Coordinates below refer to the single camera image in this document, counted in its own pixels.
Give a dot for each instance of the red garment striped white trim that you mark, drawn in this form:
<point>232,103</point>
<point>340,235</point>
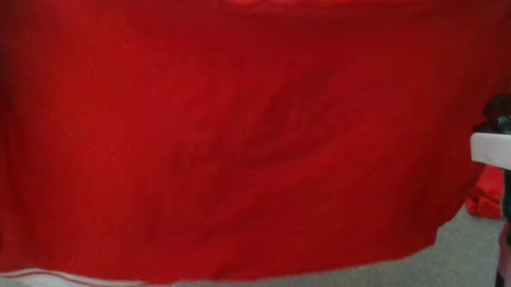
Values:
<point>215,131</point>

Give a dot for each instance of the red garment plain white band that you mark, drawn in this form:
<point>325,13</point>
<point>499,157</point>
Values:
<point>485,197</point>

